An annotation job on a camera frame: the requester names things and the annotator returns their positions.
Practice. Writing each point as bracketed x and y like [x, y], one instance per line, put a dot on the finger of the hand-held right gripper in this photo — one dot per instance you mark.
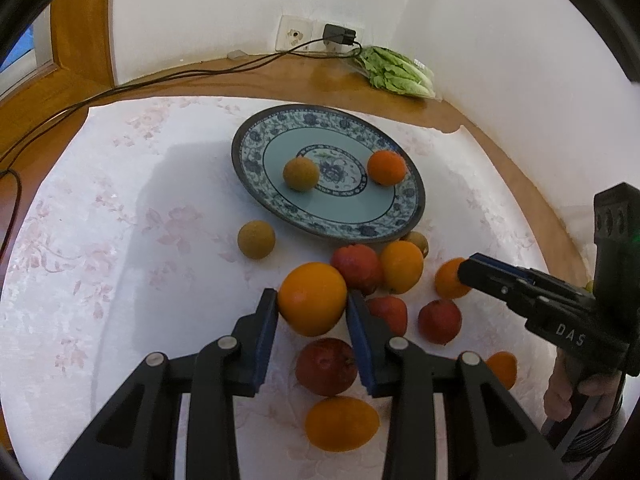
[492, 282]
[500, 263]

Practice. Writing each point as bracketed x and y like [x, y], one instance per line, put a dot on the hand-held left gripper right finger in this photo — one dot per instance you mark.
[357, 340]

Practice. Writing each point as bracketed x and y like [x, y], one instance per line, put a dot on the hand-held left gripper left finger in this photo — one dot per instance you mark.
[267, 340]

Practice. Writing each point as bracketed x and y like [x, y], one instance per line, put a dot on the red apple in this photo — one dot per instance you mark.
[440, 321]
[322, 367]
[355, 265]
[387, 312]

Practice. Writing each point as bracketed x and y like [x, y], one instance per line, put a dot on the orange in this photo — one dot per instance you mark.
[386, 167]
[447, 280]
[502, 370]
[342, 423]
[402, 265]
[310, 295]

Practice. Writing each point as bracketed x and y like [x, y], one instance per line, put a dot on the blue patterned ceramic plate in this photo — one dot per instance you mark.
[320, 202]

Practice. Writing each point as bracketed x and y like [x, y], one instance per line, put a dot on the person's right hand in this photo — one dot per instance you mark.
[559, 385]

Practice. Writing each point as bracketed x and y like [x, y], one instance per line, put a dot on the small yellow-green round object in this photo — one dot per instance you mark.
[590, 286]

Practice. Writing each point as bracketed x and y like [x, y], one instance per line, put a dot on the brown round fruit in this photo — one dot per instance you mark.
[256, 240]
[419, 242]
[300, 174]

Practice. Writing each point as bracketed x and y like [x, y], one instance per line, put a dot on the white floral tablecloth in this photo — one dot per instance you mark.
[125, 260]

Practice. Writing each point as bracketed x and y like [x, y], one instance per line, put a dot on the bagged green lettuce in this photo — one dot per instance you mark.
[395, 72]

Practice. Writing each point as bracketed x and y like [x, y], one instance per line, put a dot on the black charger plug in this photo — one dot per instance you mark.
[337, 35]

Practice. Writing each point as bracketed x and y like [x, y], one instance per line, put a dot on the white wall socket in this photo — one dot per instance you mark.
[292, 35]

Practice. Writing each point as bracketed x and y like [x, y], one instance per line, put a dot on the wooden window frame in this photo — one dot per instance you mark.
[80, 25]

